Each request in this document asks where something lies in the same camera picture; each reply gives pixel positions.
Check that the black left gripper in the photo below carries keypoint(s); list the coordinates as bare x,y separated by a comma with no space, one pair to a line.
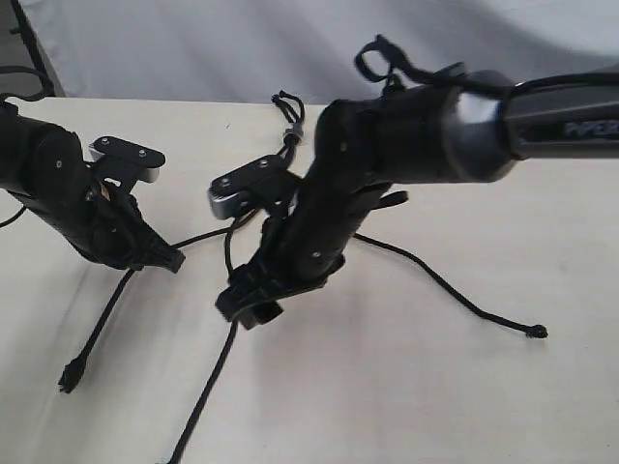
117,235

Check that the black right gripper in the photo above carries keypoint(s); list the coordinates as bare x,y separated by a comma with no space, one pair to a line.
296,255

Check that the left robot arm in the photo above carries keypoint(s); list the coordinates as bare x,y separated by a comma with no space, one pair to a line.
42,167

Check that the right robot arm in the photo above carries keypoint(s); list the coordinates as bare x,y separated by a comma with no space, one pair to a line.
422,135

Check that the grey backdrop cloth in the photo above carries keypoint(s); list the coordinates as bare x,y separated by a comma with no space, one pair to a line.
243,51

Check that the black stand pole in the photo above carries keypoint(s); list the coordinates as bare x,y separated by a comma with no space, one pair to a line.
27,35

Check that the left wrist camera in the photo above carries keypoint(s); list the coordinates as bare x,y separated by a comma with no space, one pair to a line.
124,161

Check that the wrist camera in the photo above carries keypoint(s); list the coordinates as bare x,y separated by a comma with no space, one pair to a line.
124,161
262,184

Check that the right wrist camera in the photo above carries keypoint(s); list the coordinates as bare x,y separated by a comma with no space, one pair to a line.
262,184

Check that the black cable clamp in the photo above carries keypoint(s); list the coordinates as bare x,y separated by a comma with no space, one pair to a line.
293,135

